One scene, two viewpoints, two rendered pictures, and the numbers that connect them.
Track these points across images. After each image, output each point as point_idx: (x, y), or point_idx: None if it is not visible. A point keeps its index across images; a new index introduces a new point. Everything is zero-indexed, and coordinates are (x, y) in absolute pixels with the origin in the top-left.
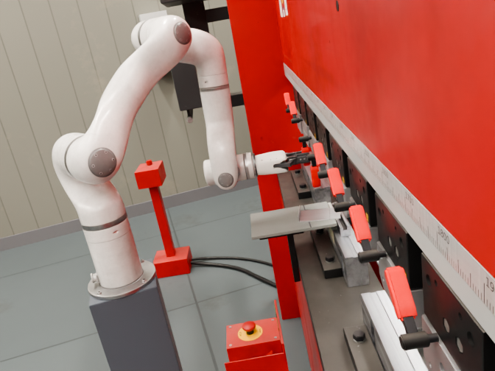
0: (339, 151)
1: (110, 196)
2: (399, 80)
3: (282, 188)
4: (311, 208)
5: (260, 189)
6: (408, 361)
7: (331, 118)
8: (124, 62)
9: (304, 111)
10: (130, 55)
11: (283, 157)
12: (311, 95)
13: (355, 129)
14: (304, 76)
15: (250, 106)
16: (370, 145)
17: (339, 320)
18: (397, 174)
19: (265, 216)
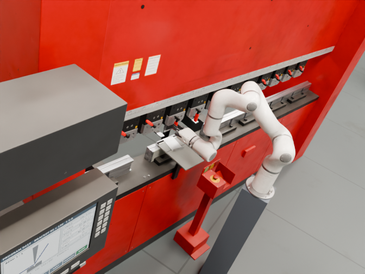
0: (224, 88)
1: (271, 154)
2: (269, 53)
3: None
4: (168, 148)
5: None
6: (224, 117)
7: (221, 83)
8: (269, 108)
9: (161, 113)
10: (267, 104)
11: (187, 128)
12: (192, 92)
13: (243, 73)
14: (180, 91)
15: None
16: (251, 70)
17: None
18: (260, 68)
19: (184, 162)
